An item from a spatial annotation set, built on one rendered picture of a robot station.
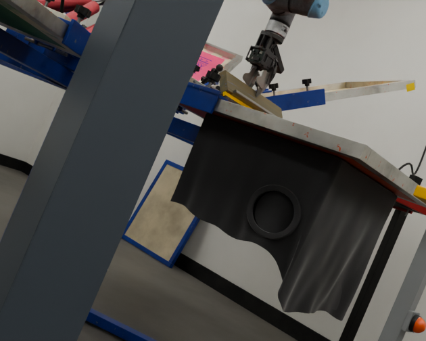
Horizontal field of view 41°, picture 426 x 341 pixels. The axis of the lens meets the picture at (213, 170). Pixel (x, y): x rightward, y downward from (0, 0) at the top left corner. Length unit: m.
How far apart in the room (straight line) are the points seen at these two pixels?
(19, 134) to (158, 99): 5.15
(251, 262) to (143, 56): 3.15
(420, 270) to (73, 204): 0.81
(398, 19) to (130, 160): 3.29
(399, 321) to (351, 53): 3.06
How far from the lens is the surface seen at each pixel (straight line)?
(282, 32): 1.99
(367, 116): 4.07
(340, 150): 1.42
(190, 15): 1.24
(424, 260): 1.46
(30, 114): 6.32
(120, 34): 1.17
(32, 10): 1.44
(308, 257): 1.56
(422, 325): 1.46
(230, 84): 1.85
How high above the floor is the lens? 0.78
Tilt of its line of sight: level
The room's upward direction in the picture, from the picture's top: 23 degrees clockwise
